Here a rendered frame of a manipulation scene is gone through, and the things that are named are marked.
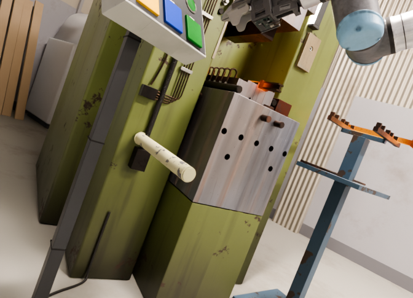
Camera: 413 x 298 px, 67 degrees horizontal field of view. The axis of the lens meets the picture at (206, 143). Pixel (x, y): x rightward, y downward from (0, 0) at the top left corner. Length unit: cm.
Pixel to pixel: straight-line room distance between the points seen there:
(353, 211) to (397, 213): 38
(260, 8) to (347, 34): 23
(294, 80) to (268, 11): 84
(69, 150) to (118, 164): 46
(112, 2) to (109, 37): 85
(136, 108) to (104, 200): 39
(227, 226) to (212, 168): 28
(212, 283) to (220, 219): 30
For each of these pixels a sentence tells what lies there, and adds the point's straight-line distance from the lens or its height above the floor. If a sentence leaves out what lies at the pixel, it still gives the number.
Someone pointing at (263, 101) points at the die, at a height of 94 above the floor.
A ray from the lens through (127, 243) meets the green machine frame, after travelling 143.
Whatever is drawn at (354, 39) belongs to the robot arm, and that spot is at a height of 105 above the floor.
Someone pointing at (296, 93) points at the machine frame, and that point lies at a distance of 166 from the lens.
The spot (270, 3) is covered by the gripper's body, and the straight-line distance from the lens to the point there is 85.
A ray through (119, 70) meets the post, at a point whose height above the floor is 82.
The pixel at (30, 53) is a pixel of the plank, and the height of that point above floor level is 78.
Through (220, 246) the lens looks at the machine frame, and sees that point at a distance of 139.
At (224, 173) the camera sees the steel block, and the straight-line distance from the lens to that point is 124.
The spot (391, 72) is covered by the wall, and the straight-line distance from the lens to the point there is 376.
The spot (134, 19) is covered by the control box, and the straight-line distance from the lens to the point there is 83.
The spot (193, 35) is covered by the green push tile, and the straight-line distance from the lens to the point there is 96.
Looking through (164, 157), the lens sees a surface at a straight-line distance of 97.
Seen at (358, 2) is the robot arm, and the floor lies 112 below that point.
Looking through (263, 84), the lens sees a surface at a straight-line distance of 132.
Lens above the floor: 77
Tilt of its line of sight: 4 degrees down
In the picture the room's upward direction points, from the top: 21 degrees clockwise
